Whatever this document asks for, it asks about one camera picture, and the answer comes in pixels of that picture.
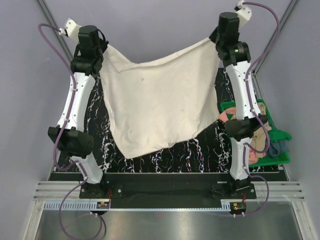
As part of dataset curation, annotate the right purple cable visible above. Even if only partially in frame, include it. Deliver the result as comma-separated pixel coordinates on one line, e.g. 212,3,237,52
233,1,280,218

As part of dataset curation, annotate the green plastic bin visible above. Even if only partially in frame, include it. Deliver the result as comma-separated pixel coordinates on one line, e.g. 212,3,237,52
219,99,292,168

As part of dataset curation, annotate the purple cable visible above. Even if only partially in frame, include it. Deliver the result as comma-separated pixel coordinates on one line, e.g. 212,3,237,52
233,1,280,218
37,23,107,240

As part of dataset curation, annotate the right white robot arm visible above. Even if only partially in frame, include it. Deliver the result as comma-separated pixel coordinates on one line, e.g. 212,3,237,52
209,12,268,199

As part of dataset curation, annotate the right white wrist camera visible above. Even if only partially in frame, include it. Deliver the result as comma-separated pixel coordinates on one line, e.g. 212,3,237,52
234,0,252,28

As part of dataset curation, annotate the left aluminium frame post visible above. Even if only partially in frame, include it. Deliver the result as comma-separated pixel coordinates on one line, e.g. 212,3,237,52
36,0,83,77

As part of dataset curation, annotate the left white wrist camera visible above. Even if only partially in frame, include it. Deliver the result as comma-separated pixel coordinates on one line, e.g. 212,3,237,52
58,18,82,43

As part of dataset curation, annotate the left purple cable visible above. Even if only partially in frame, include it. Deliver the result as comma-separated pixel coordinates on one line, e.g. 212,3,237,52
37,23,107,240

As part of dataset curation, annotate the white slotted cable duct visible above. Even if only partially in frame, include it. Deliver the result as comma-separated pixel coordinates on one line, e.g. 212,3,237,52
43,200,247,213

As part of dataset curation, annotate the green t shirt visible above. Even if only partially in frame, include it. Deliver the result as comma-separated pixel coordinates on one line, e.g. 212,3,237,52
268,127,292,142

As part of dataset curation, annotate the cream white t shirt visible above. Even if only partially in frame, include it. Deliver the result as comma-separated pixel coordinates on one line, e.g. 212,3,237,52
100,38,220,159

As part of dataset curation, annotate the blue grey t shirt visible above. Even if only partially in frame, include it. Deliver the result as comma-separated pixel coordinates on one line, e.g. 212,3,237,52
268,140,290,159

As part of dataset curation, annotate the beige t shirt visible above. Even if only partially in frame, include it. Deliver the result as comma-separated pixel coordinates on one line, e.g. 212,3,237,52
249,102,267,165

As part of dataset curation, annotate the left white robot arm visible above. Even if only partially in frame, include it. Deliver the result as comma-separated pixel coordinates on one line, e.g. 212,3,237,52
48,19,109,198

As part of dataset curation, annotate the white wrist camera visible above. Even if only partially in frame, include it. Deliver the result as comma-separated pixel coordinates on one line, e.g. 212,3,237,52
234,0,252,28
58,18,82,43

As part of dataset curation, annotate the right aluminium frame post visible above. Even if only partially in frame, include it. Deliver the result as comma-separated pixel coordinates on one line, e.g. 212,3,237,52
252,0,301,77

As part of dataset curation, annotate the aluminium frame post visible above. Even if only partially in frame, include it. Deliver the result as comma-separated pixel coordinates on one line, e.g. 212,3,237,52
252,0,301,77
36,0,83,77

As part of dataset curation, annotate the pink t shirt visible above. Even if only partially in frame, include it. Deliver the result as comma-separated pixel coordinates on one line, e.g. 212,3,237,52
218,107,236,123

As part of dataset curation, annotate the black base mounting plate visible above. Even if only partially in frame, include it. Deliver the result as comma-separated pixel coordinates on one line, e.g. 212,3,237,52
48,172,281,210

